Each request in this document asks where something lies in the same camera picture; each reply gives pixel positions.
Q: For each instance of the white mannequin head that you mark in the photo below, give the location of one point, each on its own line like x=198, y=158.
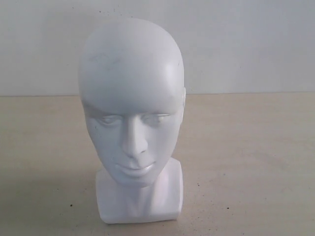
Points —
x=131, y=83

